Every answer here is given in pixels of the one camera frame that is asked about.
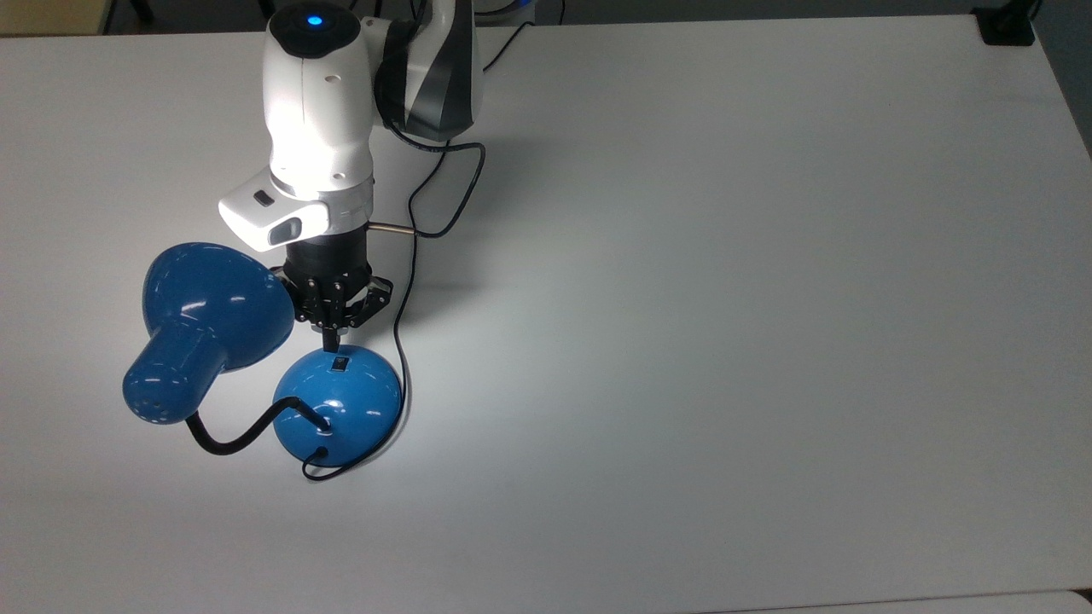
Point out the blue gooseneck desk lamp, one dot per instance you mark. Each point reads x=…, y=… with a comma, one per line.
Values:
x=205, y=298

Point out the black table clamp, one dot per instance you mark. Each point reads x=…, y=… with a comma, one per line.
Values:
x=1007, y=26

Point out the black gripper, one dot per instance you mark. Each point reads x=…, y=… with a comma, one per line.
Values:
x=328, y=256

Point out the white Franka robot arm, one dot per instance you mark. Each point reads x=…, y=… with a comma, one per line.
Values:
x=316, y=111

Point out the tan wooden board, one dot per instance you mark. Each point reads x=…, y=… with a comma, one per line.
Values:
x=51, y=15

